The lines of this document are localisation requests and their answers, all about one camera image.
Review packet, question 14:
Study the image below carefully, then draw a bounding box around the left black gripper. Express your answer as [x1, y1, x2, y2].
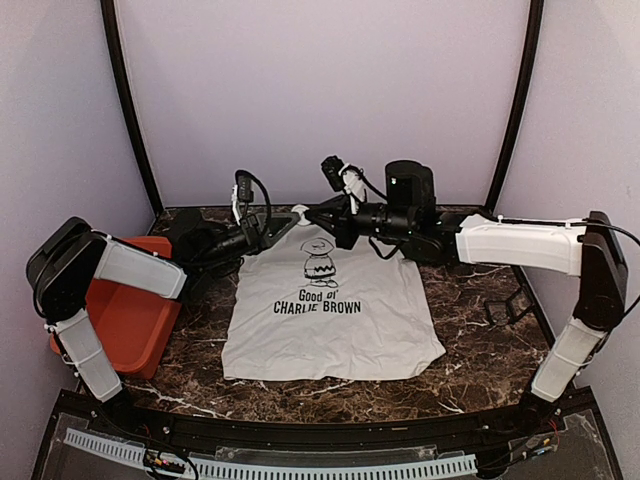
[196, 212, 302, 270]

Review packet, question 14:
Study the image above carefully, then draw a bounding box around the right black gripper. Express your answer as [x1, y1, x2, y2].
[302, 193, 415, 250]

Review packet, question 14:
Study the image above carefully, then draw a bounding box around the white green Charlie Brown shirt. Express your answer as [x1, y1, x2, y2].
[221, 225, 445, 382]

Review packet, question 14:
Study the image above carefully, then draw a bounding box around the dark brooch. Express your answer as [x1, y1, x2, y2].
[291, 204, 311, 227]

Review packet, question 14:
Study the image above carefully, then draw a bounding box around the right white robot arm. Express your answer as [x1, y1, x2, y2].
[303, 156, 631, 434]

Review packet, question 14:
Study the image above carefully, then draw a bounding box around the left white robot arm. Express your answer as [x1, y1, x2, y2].
[26, 208, 300, 436]

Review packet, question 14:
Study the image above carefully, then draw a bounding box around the black brooch stand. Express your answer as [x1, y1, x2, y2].
[484, 287, 534, 326]

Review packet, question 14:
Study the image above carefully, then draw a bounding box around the red plastic bin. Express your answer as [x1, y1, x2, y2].
[48, 235, 182, 380]

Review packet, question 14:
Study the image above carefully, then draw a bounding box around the white slotted cable duct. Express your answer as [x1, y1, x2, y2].
[63, 428, 478, 479]

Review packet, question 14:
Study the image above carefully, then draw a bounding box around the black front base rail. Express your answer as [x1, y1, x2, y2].
[54, 387, 594, 453]

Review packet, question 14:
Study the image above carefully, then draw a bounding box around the left black frame post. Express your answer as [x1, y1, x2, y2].
[100, 0, 164, 218]

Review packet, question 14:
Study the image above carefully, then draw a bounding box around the black frame post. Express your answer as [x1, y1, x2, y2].
[100, 0, 164, 218]
[484, 0, 545, 212]

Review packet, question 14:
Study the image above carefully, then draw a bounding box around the right black frame post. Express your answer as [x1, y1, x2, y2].
[484, 0, 545, 212]

